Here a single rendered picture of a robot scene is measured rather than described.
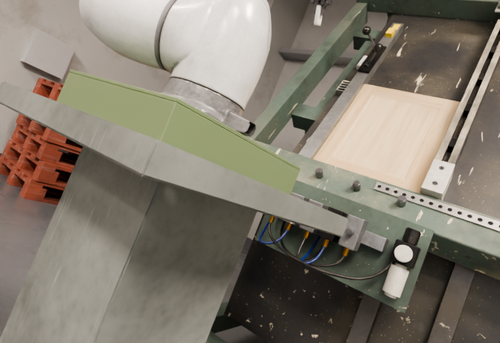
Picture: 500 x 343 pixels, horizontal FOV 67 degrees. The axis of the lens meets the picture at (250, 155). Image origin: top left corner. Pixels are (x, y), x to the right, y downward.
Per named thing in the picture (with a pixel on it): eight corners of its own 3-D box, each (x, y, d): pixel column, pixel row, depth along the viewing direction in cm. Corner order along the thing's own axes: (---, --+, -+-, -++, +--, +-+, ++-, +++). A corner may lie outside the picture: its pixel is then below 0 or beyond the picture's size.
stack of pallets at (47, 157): (111, 196, 433) (142, 123, 440) (153, 223, 378) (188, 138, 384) (-10, 168, 337) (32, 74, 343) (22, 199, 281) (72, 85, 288)
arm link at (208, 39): (236, 97, 63) (285, -19, 64) (143, 62, 67) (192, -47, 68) (251, 119, 79) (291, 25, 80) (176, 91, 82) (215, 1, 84)
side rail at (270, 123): (248, 154, 156) (242, 135, 148) (357, 21, 209) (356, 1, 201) (260, 158, 153) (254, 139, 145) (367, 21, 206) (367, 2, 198)
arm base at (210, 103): (216, 122, 57) (231, 88, 57) (131, 94, 70) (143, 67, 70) (271, 154, 72) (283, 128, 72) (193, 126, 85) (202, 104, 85)
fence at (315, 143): (298, 162, 139) (297, 155, 136) (392, 30, 185) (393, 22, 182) (310, 166, 136) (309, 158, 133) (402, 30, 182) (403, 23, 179)
